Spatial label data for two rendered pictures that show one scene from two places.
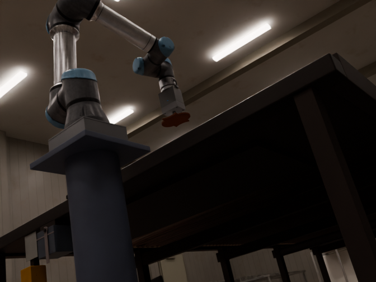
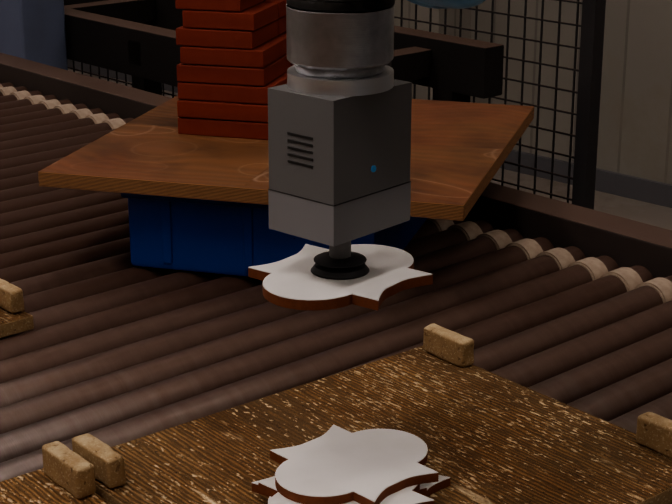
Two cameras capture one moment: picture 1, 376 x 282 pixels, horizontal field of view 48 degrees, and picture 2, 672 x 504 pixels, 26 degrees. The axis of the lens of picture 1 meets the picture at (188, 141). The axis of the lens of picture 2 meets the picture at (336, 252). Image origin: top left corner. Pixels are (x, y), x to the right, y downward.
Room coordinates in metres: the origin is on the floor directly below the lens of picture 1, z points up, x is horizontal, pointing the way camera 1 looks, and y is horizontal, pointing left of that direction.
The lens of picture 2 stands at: (1.47, 1.02, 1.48)
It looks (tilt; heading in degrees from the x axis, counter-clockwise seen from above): 18 degrees down; 281
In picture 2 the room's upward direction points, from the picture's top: straight up
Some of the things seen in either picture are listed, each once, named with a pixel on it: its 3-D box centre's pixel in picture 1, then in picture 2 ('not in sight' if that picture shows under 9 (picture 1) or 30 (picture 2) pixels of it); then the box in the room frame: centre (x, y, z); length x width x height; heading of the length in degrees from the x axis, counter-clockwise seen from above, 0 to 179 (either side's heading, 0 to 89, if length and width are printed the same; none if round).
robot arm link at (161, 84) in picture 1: (168, 85); (343, 37); (1.66, 0.03, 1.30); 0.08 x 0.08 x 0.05
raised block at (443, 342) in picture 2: not in sight; (447, 345); (1.62, -0.29, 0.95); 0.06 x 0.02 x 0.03; 141
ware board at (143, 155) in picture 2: not in sight; (308, 142); (1.86, -0.73, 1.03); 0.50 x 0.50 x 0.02; 85
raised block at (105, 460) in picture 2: not in sight; (98, 460); (1.87, 0.02, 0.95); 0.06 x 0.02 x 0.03; 141
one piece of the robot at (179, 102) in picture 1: (173, 100); (331, 143); (1.67, 0.02, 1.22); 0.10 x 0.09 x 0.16; 149
